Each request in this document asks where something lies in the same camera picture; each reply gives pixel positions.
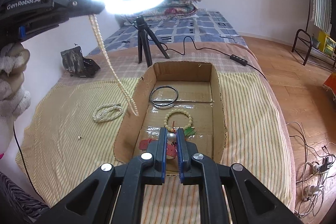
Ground pink plaid mattress cover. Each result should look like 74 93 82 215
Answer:
59 42 265 86

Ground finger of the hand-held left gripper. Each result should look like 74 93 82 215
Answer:
54 0 106 15
24 13 91 38

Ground beige bead bracelet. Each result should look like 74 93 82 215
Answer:
164 109 194 133

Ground yellow box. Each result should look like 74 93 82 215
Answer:
318 31 336 57

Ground black printed bag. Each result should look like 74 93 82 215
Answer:
61 47 101 78

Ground blue patterned bed sheet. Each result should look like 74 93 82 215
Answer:
87 11 248 57

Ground person's left hand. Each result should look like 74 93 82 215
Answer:
0 42 31 119

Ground folded floral quilt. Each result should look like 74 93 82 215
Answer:
142 0 202 20

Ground black tripod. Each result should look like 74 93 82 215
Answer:
131 15 171 67

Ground black inline cable remote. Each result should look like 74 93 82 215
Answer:
230 56 248 65

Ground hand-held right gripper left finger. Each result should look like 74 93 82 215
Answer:
39 127 168 224

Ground watch with red-brown strap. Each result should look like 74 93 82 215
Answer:
138 132 177 160

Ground yellow striped cloth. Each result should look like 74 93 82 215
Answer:
15 73 290 224

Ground orange patterned cloth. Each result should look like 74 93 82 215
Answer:
323 71 336 102

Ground black ring light cable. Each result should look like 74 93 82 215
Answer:
162 36 267 81

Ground black bangle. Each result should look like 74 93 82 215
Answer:
150 86 179 108

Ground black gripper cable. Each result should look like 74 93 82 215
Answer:
13 119 41 205

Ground white floor cables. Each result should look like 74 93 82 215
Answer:
286 121 336 217

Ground white power strip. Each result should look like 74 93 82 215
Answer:
302 184 325 201

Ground zebra print clothing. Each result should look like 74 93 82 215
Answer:
0 172 51 224

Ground long pearl necklace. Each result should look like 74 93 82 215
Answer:
89 13 139 117

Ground red string jade pendant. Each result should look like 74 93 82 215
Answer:
168 122 196 138

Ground coiled pearl bracelet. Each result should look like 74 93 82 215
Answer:
93 104 124 124

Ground cardboard box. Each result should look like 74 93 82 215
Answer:
113 61 228 175

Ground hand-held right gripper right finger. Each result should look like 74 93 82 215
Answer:
177 128 303 224

